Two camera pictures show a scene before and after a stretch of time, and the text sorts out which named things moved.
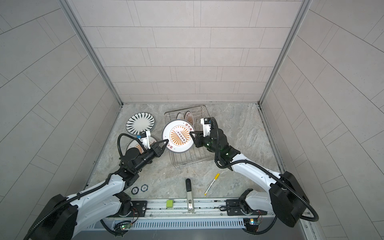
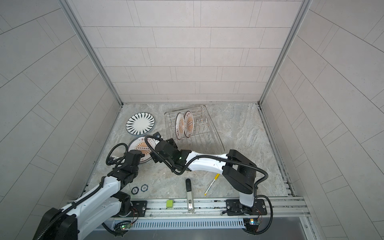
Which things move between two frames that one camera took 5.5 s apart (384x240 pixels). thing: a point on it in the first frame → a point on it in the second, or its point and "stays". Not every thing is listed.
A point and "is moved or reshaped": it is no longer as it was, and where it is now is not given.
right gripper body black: [208, 143] → [160, 157]
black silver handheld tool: [189, 195] stays
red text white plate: [189, 117] stays
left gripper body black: [146, 158] stays
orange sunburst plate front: [178, 133] is moved or reshaped
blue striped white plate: [140, 122] stays
